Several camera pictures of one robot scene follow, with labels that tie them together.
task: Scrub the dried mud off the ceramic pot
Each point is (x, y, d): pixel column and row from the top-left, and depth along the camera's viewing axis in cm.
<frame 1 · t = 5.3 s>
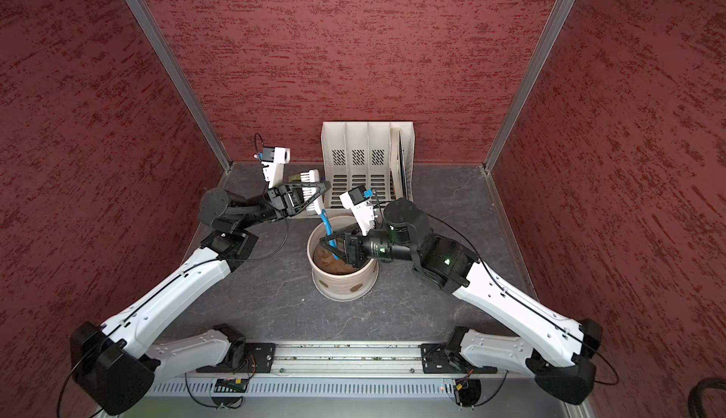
left hand: (324, 193, 55), fingers open
right hand: (323, 250, 57), fingers open
white ceramic pot with mud: (337, 280, 75), point 15 cm above the table
white file organizer rack: (375, 155, 112), point 12 cm above the table
books in organizer: (397, 165, 92), point 23 cm above the table

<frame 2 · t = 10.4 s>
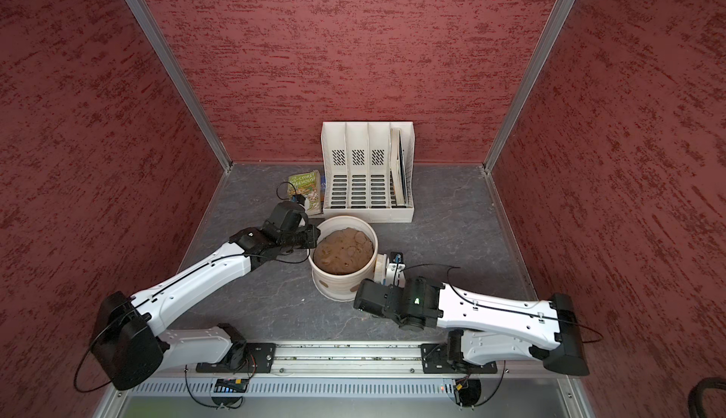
left hand: (316, 238, 82), fingers closed
right hand: (383, 306, 71), fingers closed
blue white scrub brush: (380, 269, 77), point 15 cm above the table
green paperback book: (307, 186, 111), point 4 cm above the table
the other named things where they were.

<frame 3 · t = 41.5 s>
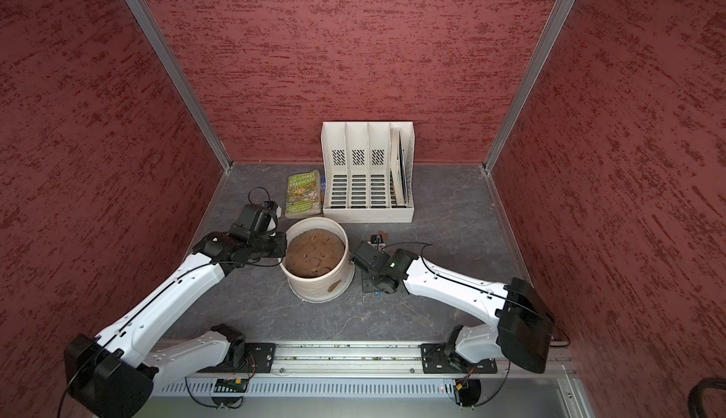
left hand: (281, 248, 80), fingers closed
right hand: (372, 286, 80), fingers closed
white ceramic pot with mud: (316, 260, 83), point 11 cm above the table
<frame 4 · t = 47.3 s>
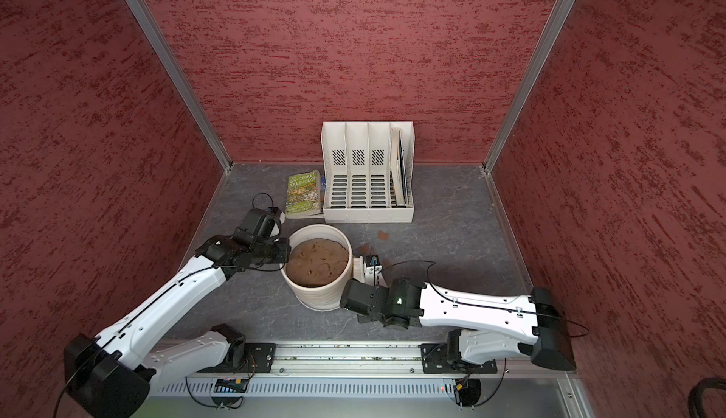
left hand: (285, 254, 79), fingers closed
right hand: (367, 310, 72), fingers closed
